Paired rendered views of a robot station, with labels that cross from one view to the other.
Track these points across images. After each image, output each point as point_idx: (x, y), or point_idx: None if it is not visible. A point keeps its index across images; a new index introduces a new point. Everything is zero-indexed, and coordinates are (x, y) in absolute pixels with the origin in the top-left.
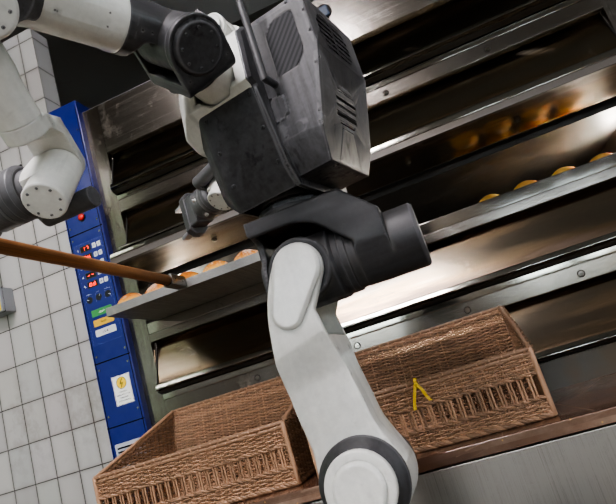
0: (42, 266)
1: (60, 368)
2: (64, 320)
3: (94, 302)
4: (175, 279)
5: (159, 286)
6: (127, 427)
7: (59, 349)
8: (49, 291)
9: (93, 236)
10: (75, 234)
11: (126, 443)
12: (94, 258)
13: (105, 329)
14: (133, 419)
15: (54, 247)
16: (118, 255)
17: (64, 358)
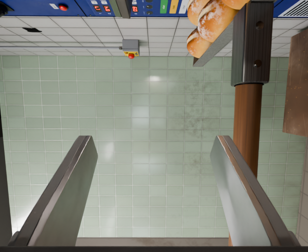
0: (109, 27)
1: (188, 28)
2: (156, 22)
3: (153, 10)
4: (259, 66)
5: (212, 28)
6: (278, 7)
7: (175, 27)
8: (130, 26)
9: (84, 1)
10: (82, 12)
11: (288, 10)
12: (109, 4)
13: (182, 7)
14: (278, 2)
15: (94, 20)
16: (118, 11)
17: (183, 26)
